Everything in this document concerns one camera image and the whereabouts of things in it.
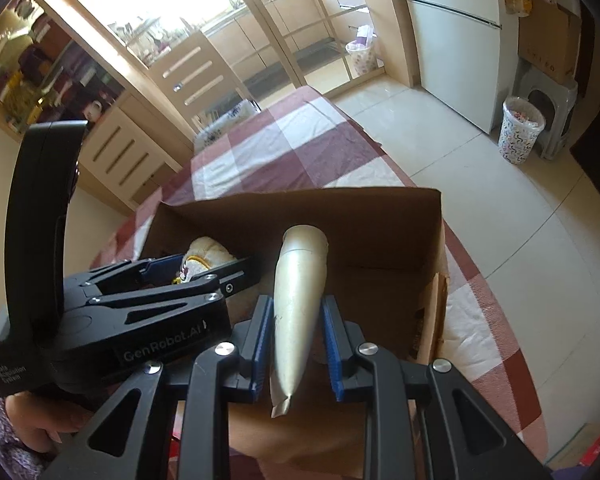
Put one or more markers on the white sock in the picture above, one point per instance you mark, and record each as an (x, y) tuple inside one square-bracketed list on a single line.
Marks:
[(207, 252)]

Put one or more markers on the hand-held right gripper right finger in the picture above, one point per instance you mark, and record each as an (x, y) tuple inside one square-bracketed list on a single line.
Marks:
[(332, 350)]

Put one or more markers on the white fridge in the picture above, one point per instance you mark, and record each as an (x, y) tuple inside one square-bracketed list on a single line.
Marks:
[(450, 40)]

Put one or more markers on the patterned wastebasket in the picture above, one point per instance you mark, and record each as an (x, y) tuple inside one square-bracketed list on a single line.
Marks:
[(520, 130)]

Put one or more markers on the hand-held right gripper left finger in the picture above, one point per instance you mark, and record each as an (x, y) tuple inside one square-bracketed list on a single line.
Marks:
[(261, 350)]

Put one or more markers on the white wastebasket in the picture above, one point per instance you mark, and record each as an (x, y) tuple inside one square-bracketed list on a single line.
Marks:
[(361, 57)]

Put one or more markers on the red box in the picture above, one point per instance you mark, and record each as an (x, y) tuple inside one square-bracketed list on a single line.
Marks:
[(597, 447)]

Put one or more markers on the checked tablecloth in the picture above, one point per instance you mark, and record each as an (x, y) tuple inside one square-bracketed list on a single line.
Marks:
[(290, 145)]

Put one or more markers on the large printed cardboard box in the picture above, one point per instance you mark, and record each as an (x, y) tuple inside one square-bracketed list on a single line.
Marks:
[(330, 230)]

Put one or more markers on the display shelf with jars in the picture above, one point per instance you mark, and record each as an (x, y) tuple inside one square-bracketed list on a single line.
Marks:
[(45, 60)]

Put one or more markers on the grey plastic stool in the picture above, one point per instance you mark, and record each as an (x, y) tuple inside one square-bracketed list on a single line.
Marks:
[(555, 110)]

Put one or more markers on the patterned seat cushion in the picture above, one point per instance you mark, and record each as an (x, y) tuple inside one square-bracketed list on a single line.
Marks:
[(225, 122)]

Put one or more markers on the person's left hand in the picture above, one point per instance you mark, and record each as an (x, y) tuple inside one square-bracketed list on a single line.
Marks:
[(45, 420)]

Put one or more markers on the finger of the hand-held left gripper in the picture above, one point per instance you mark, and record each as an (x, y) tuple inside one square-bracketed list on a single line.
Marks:
[(180, 292), (165, 264)]

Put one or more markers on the cream cosmetic tube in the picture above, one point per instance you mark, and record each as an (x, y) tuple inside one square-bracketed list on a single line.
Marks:
[(295, 310)]

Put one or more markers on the small cardboard box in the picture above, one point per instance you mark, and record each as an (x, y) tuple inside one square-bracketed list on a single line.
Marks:
[(550, 40)]

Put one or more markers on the white mug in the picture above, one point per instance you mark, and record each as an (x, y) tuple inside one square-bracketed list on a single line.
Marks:
[(95, 109)]

